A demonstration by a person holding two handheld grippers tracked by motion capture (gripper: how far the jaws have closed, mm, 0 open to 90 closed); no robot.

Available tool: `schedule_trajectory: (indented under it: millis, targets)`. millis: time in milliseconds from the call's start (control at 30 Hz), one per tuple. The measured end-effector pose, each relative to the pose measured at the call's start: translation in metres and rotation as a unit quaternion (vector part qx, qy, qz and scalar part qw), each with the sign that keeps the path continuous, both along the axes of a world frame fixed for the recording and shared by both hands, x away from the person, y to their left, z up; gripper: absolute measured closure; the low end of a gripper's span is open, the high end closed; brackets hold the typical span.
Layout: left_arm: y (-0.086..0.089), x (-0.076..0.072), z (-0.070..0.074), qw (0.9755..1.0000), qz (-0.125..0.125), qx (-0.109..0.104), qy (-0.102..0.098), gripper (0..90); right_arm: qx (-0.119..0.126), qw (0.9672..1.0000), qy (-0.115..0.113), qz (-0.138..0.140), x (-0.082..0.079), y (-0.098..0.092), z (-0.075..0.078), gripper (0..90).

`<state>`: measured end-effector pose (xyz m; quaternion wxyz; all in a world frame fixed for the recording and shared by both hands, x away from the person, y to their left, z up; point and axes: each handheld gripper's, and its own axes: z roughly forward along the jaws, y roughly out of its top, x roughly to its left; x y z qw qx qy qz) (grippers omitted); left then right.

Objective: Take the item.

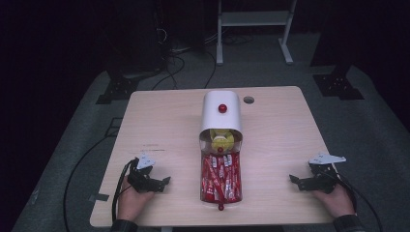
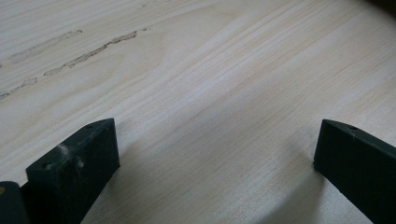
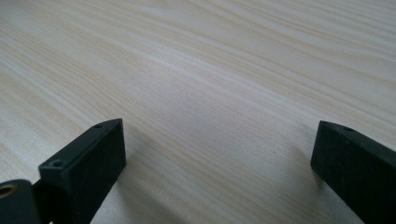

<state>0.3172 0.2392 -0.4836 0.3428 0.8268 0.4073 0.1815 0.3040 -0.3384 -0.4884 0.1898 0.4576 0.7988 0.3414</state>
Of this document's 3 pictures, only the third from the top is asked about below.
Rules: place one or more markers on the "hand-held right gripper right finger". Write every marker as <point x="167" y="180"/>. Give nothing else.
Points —
<point x="355" y="168"/>

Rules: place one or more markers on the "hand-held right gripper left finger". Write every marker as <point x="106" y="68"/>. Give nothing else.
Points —
<point x="88" y="165"/>

